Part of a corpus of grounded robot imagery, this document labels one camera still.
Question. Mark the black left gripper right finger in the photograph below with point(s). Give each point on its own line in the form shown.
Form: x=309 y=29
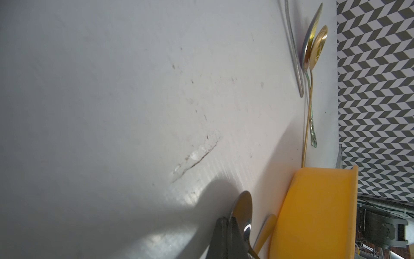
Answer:
x=236 y=248

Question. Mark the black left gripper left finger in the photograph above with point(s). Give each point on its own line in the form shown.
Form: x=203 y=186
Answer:
x=218 y=244

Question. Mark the black spoon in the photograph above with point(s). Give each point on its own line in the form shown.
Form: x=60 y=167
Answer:
x=242 y=213

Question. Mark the yellow plastic storage box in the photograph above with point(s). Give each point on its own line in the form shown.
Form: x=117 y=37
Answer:
x=317 y=219

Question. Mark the gold round spoon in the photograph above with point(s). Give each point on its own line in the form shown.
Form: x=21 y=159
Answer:
x=312 y=60

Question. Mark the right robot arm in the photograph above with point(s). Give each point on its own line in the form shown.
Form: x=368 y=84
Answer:
x=381 y=229

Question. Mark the small silver spoon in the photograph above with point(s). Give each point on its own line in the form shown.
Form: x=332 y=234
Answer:
x=294 y=54

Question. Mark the silver spoon with flared handle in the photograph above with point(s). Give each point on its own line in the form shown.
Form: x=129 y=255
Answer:
x=265 y=232

